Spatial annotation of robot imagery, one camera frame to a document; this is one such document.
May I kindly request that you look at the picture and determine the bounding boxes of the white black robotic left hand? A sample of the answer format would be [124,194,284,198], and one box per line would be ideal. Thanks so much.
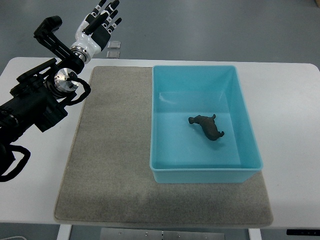
[70,0,122,62]

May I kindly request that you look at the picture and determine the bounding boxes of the brown toy hippo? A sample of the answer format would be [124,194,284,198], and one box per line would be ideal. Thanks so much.
[188,114,225,141]

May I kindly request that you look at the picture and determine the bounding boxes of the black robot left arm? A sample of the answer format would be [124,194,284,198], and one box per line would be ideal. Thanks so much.
[0,15,91,182]

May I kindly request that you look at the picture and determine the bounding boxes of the blue plastic box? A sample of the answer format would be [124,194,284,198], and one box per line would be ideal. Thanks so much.
[150,65,263,184]

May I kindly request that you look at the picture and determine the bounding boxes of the lower metal floor plate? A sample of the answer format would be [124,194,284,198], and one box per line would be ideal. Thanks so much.
[106,50,121,59]

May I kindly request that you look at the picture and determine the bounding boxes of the grey felt mat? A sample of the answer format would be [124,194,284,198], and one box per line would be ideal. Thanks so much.
[54,66,273,228]

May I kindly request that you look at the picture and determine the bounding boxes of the black table control panel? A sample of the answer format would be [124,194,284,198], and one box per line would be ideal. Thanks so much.
[286,229,320,237]

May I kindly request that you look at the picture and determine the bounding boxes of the grey metal table base plate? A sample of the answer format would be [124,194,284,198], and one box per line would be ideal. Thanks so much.
[100,228,226,240]

